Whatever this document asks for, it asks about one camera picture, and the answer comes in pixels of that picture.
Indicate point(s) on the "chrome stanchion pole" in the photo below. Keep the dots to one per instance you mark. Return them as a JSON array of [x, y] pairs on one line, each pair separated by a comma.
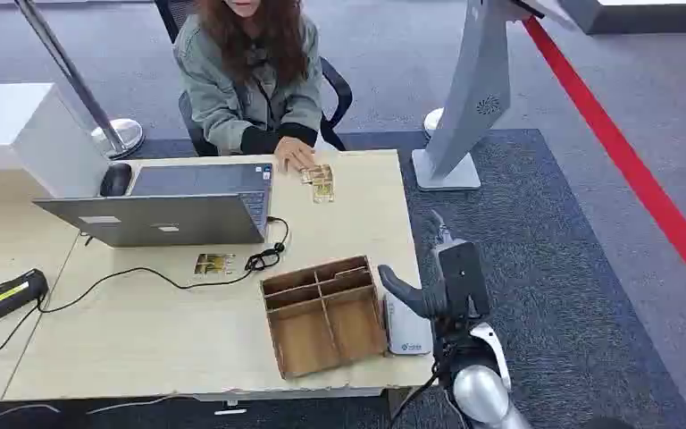
[[71, 77]]

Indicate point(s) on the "black office chair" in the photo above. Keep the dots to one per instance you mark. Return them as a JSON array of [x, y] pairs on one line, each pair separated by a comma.
[[337, 95]]

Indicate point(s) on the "black computer mouse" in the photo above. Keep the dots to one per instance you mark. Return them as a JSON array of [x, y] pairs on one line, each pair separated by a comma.
[[116, 179]]

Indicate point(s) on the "grey kiosk stand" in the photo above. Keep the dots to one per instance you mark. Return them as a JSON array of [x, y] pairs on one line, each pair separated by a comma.
[[473, 100]]

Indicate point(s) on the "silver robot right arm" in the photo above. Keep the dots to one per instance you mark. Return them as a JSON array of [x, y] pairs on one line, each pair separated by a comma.
[[482, 394]]

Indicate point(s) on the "seated person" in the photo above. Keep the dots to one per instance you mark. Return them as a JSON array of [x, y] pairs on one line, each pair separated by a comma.
[[230, 89]]

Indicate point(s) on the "white cabinet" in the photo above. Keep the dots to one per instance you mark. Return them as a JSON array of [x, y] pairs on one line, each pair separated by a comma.
[[17, 130]]

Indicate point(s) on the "black adapter with yellow label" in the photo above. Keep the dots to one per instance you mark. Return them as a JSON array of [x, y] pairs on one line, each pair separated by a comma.
[[8, 295]]

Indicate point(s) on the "grey open laptop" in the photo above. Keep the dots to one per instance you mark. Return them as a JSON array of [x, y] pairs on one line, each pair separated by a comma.
[[159, 222]]

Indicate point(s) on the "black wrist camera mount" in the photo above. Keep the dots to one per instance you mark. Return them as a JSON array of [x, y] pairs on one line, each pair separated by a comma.
[[464, 278]]

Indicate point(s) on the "white round stand base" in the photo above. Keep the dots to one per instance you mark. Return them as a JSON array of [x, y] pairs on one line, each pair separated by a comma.
[[432, 121]]

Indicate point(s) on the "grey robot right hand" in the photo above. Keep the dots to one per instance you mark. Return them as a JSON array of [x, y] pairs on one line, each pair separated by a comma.
[[411, 296]]

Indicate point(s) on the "dark blue rug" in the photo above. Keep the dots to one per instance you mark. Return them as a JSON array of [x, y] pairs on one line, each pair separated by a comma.
[[544, 248]]

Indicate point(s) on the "small white desk bracket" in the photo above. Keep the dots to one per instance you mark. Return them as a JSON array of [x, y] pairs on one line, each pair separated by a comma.
[[230, 410]]

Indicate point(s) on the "grey white counter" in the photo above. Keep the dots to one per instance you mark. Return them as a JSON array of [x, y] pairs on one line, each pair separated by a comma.
[[645, 15]]

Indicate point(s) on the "red barrier belt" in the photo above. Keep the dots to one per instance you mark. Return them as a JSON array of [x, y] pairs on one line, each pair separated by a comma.
[[615, 154]]

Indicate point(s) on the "white flat device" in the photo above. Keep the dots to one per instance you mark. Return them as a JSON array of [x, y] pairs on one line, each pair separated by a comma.
[[407, 331]]

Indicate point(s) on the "person's left hand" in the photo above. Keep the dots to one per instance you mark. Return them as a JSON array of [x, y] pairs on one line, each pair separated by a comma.
[[295, 154]]

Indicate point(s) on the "wooden compartment box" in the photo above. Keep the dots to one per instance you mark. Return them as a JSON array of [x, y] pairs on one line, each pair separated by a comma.
[[322, 331]]

